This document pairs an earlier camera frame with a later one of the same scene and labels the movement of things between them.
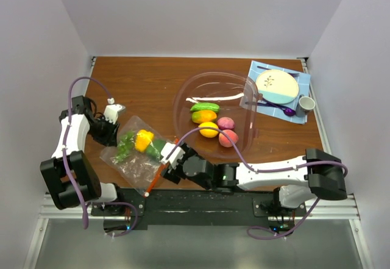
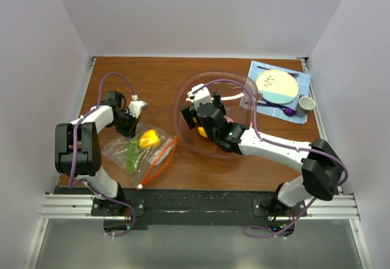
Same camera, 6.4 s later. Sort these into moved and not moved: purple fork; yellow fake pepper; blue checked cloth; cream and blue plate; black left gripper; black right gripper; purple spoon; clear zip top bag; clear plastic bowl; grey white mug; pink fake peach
Moved: black right gripper; black left gripper; pink fake peach; yellow fake pepper; clear zip top bag
Not moved: clear plastic bowl; grey white mug; purple fork; blue checked cloth; cream and blue plate; purple spoon
